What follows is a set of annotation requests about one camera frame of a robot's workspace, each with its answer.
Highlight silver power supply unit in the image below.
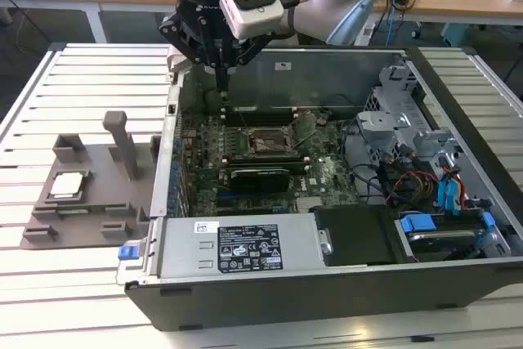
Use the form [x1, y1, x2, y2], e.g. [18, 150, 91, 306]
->
[157, 217, 328, 279]

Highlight black graphics card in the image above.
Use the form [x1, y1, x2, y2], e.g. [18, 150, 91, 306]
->
[228, 167, 291, 194]

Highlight blue flat data wire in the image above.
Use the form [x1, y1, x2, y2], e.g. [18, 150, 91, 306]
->
[448, 165, 466, 216]
[438, 177, 455, 214]

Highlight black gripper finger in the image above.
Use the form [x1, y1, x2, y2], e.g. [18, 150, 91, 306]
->
[158, 14, 224, 93]
[222, 34, 270, 93]

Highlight CPU socket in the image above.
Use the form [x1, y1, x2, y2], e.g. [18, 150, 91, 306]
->
[243, 126, 297, 158]

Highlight silver chipset heatsink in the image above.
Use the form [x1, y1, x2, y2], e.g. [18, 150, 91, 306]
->
[296, 196, 323, 214]

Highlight grey-brown parts rack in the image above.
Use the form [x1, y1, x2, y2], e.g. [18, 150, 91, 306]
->
[20, 110, 163, 252]

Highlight blue plastic clip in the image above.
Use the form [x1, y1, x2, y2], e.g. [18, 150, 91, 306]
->
[483, 212, 497, 239]

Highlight blue hanging cable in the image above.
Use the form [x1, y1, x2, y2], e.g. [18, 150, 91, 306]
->
[387, 7, 400, 46]

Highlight metal socket cover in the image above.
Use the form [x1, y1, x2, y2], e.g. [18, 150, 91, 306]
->
[288, 114, 319, 149]

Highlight red yellow power wire bundle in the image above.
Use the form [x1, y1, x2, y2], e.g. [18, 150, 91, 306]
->
[383, 168, 440, 208]

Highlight black RAM slot bank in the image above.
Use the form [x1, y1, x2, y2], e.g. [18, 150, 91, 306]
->
[222, 154, 311, 175]
[220, 105, 299, 126]

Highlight green motherboard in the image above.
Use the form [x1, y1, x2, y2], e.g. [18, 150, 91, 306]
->
[179, 107, 360, 217]

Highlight white power strip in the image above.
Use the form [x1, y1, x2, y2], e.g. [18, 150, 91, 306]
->
[354, 24, 376, 47]

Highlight hard disk in blue carrier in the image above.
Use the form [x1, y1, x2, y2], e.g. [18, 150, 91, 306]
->
[398, 213, 479, 262]

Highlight blue plastic case latch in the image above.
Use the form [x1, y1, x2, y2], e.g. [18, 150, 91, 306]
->
[117, 244, 141, 262]

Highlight black plastic bay cover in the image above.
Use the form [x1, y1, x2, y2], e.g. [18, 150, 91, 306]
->
[310, 205, 400, 267]

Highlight silver CPU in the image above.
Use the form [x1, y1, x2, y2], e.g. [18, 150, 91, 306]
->
[48, 171, 86, 198]

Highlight black open PC case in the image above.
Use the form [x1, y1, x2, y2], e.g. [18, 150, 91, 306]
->
[117, 44, 523, 332]

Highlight red flat data wire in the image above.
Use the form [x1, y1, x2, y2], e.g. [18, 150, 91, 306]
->
[457, 177, 470, 208]

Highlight silver metal drive cage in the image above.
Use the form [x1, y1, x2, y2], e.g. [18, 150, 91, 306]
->
[353, 60, 471, 186]

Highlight teal plastic box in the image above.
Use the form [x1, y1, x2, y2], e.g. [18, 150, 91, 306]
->
[440, 21, 478, 48]

